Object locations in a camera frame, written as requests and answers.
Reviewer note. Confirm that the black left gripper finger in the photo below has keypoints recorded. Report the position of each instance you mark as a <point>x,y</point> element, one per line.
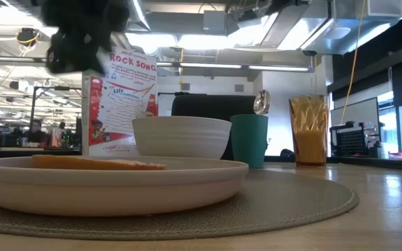
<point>72,52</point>

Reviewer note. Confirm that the slice of toast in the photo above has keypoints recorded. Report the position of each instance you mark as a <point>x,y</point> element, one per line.
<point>93,164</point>

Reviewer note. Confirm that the white ribbed bowl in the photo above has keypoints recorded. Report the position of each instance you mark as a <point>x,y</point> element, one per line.
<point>181,139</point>

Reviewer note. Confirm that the green plastic cup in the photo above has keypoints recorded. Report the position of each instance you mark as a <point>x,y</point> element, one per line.
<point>249,143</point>

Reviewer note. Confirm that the amber glass of orange juice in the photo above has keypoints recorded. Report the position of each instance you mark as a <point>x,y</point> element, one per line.
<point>309,139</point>

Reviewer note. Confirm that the black metal stand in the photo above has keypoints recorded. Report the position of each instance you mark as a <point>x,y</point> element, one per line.
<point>33,108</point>

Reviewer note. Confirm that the person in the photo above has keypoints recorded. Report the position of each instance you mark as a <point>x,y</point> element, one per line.
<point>37,134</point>
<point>61,134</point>

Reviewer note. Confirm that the grey ceiling junction box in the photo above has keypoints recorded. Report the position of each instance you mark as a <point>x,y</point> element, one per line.
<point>215,21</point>

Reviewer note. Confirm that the long ceiling light strip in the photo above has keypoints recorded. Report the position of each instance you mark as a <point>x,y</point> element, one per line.
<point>277,68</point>
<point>209,65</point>

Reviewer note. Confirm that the white shallow plate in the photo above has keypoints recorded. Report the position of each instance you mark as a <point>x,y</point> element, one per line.
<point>110,195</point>

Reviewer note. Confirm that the black office chair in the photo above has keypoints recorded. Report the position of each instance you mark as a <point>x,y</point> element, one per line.
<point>211,106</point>

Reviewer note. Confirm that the silver metal spoon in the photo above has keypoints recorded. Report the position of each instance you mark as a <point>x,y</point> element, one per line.
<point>262,102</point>

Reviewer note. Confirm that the small black dome object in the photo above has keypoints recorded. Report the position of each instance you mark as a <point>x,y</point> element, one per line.
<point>287,152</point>

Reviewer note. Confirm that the grey round woven placemat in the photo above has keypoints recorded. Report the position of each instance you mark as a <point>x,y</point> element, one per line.
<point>274,205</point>

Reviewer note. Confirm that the grey partition board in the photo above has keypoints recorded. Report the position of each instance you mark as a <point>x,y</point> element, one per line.
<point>358,111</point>

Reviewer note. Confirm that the black perforated crate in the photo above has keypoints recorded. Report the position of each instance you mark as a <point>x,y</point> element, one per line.
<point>352,141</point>

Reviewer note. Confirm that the red flat item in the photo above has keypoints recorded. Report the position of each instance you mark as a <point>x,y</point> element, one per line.
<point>400,156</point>

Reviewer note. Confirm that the round silver duct pipe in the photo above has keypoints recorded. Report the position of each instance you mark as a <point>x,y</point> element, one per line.
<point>138,15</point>

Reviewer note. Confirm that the grey wall vent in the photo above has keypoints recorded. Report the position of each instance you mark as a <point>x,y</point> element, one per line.
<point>184,86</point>
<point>239,88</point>

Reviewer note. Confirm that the silver ventilation duct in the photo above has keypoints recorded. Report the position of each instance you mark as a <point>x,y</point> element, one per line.
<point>326,35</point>

